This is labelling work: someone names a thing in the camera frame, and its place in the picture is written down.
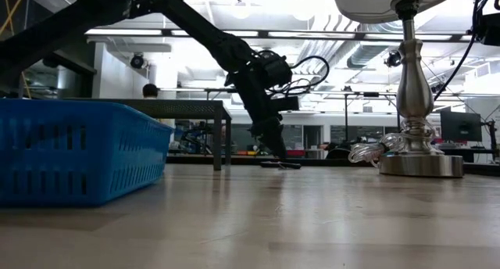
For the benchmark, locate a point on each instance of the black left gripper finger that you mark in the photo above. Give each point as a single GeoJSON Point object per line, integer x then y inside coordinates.
{"type": "Point", "coordinates": [273, 140]}

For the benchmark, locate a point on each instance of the blue slotted plastic basket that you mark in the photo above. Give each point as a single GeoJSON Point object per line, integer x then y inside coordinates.
{"type": "Point", "coordinates": [78, 163]}

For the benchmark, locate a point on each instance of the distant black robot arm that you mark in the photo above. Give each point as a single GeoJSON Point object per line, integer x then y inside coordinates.
{"type": "Point", "coordinates": [195, 138]}

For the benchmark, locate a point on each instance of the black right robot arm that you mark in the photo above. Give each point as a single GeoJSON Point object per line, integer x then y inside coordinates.
{"type": "Point", "coordinates": [488, 22]}

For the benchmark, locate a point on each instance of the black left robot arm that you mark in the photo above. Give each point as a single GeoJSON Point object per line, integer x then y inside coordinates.
{"type": "Point", "coordinates": [195, 22]}

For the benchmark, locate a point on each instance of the black desk monitor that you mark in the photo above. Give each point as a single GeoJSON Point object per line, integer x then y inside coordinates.
{"type": "Point", "coordinates": [461, 126]}

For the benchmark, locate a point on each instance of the red storage bin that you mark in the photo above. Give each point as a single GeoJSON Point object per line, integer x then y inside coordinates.
{"type": "Point", "coordinates": [295, 153]}

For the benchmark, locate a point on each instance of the grey perforated metal shelf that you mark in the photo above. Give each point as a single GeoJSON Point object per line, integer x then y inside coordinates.
{"type": "Point", "coordinates": [183, 109]}

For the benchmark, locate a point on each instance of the person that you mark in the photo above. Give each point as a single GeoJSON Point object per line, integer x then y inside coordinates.
{"type": "Point", "coordinates": [150, 90]}

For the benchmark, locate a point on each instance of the black ceiling spotlight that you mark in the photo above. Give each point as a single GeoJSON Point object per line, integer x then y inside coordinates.
{"type": "Point", "coordinates": [137, 62]}
{"type": "Point", "coordinates": [393, 59]}

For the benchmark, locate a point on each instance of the white fabric lamp shade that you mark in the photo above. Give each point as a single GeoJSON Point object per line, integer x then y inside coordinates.
{"type": "Point", "coordinates": [367, 3]}

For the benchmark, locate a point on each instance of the silver metal lamp base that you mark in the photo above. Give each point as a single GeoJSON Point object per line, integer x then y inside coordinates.
{"type": "Point", "coordinates": [414, 93]}

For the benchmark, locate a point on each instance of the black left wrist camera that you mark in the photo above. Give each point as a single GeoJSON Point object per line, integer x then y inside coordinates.
{"type": "Point", "coordinates": [277, 69]}

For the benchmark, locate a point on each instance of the black aluminium table frame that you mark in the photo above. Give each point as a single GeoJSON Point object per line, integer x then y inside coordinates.
{"type": "Point", "coordinates": [242, 160]}

